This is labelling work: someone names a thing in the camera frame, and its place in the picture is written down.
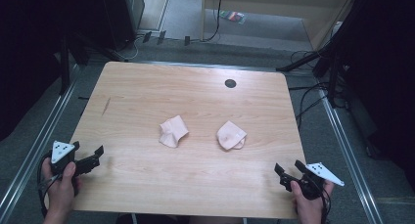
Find black hanging cable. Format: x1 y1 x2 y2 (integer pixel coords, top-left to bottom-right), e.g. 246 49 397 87
203 0 225 43

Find dark cabinet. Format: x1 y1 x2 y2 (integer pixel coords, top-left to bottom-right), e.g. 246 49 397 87
99 0 146 51

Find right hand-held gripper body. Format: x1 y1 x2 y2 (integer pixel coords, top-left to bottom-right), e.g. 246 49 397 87
281 161 346 201

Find person's right hand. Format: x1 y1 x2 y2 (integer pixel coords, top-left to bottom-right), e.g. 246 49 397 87
290 180 335 224

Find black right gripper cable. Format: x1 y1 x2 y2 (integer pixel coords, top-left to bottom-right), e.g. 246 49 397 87
320 184 333 224

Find black tripod stand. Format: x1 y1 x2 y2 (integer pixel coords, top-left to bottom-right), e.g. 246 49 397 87
275 0 370 110

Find person's left hand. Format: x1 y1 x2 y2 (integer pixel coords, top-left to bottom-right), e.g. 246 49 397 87
42 158 81 219

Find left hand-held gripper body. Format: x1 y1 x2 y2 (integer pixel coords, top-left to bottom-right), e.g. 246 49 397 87
49 140 86 178

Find metal floor rail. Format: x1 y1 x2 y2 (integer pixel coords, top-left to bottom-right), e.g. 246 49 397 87
316 86 385 224
0 63 81 220

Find colourful flat packet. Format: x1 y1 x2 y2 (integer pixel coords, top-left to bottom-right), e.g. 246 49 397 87
218 10 247 25

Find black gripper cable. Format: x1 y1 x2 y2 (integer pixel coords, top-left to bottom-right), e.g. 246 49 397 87
320 184 333 224
36 152 63 218

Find white floor cable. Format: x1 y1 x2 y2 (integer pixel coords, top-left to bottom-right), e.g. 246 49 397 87
115 34 145 63

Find pale pink sock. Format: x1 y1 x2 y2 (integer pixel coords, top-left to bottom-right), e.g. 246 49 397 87
215 120 248 152
159 114 190 149

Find black floor cables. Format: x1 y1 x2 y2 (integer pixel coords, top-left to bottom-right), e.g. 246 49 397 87
287 49 331 130

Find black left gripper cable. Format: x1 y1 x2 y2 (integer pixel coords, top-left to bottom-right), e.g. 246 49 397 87
36 152 63 218

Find light wooden post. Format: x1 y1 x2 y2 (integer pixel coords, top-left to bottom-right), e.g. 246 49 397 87
200 0 208 42

